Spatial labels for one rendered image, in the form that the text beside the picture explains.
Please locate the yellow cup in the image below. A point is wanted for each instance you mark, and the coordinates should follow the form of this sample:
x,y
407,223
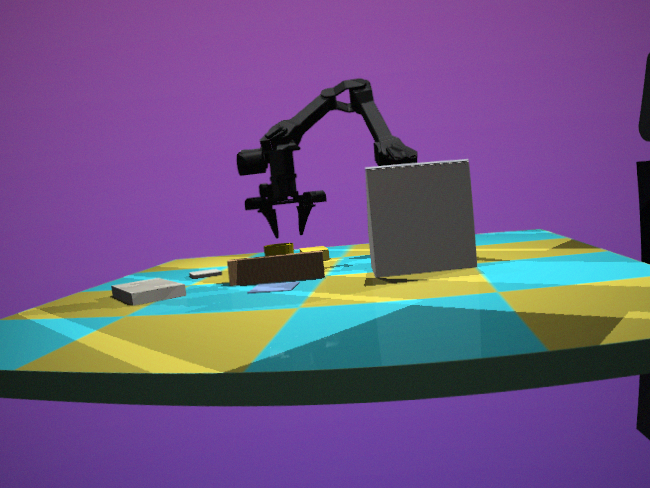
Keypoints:
x,y
278,249

